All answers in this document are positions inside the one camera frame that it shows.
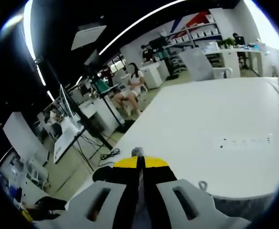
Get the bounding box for storage shelf with white bins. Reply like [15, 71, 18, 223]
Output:
[164, 13, 223, 48]

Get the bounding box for long white desk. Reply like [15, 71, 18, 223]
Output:
[208, 46, 264, 78]

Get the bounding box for dark cloth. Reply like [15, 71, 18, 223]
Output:
[24, 196, 68, 221]

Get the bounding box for white cabinet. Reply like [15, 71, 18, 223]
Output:
[139, 63, 169, 90]

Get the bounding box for black monitor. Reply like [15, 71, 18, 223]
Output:
[148, 38, 169, 51]

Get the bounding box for black bag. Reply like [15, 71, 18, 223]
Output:
[93, 166, 115, 182]

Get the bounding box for white plastic chair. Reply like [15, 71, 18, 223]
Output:
[120, 78, 150, 113]

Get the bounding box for long ceiling light strip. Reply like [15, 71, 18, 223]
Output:
[98, 0, 186, 55]

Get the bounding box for small potted plants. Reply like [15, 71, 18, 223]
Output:
[217, 37, 236, 50]

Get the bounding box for white ceiling panel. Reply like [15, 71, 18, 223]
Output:
[71, 25, 107, 51]

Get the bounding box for teal panel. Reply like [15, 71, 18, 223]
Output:
[95, 78, 110, 93]

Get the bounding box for bright ceiling light strip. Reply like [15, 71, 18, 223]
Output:
[22, 0, 47, 86]

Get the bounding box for white storage rack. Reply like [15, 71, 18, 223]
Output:
[24, 157, 50, 187]

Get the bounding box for black floor cables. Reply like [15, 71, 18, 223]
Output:
[77, 133, 121, 167]

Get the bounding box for white recessed power strip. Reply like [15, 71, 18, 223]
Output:
[213, 134, 272, 150]

